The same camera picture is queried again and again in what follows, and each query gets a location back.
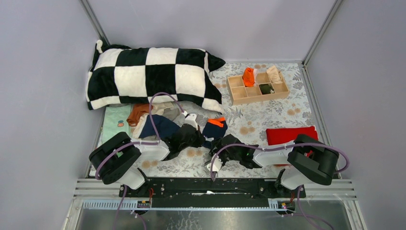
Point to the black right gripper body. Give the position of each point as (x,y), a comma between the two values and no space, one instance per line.
(224,155)

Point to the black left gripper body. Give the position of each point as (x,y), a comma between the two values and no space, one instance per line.
(194,142)

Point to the navy underwear orange trim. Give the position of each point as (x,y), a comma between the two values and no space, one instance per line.
(214,128)

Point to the wooden compartment organizer box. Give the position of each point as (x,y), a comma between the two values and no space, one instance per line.
(240,94)

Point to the orange underwear white trim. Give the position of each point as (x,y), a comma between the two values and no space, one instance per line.
(249,77)

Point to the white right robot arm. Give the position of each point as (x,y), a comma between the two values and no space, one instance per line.
(309,161)

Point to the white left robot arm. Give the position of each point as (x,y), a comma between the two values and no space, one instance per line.
(114,160)

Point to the plain navy garment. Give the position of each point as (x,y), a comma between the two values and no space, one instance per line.
(165,127)

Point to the grey garment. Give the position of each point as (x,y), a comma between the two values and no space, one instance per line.
(171,113)

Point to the floral bed sheet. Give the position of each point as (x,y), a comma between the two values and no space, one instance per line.
(247,122)

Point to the red folded cloth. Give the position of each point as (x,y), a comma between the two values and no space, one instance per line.
(278,136)

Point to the cream beige garment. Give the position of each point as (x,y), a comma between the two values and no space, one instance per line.
(157,109)

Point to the rust brown garment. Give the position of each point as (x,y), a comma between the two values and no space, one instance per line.
(138,110)

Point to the rolled dark green garment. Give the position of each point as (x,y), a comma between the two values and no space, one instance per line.
(266,88)

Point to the mint green printed cloth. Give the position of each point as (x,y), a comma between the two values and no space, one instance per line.
(115,121)

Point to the rolled beige garment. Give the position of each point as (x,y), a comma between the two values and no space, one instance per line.
(274,75)

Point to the black white checkered pillow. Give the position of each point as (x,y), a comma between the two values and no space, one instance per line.
(123,75)

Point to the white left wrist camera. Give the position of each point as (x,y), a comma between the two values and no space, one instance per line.
(190,119)

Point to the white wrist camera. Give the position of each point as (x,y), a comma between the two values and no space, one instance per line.
(214,165)
(190,119)

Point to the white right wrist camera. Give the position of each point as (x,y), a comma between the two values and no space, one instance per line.
(214,165)

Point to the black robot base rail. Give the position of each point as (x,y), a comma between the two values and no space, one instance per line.
(231,189)

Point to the perforated metal cable tray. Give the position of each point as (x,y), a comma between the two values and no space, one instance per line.
(222,204)

